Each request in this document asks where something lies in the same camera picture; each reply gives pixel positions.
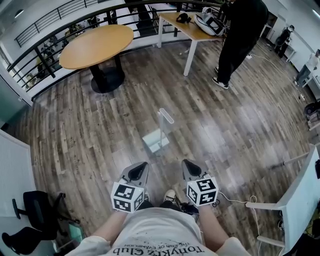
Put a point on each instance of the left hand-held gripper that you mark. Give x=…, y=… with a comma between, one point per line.
x=125, y=197

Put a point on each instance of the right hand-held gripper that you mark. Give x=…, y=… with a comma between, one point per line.
x=202, y=191

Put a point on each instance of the white dustpan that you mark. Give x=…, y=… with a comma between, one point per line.
x=153, y=141

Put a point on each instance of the person's left forearm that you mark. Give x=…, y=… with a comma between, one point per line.
x=112, y=222

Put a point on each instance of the person's right forearm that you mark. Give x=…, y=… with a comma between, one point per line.
x=212, y=222

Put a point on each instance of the person's left cream shoe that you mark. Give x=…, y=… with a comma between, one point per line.
x=146, y=197

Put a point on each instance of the person's cream shoe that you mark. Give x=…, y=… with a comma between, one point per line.
x=146, y=197
x=169, y=195

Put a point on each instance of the person's black trousers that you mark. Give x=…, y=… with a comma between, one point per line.
x=145, y=205

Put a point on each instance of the person's right cream shoe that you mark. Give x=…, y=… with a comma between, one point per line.
x=169, y=195

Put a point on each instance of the person's white printed shirt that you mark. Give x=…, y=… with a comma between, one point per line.
x=160, y=230

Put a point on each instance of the teal plastic container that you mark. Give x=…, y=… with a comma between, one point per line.
x=75, y=231

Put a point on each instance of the black office chair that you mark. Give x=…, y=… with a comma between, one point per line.
x=37, y=207

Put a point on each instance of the white desk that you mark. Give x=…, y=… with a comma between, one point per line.
x=300, y=190

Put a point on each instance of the small black device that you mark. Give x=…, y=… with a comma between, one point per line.
x=318, y=170

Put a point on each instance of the black floor fan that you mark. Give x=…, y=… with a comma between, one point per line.
x=312, y=108

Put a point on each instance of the round wooden table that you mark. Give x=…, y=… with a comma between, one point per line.
x=97, y=45

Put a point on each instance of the black metal railing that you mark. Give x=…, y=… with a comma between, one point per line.
x=45, y=62

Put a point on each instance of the rectangular wooden white-legged table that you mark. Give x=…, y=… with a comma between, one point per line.
x=185, y=27

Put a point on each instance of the white rounded case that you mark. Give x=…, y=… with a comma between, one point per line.
x=207, y=25

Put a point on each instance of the black headphones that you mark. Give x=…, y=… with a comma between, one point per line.
x=183, y=18

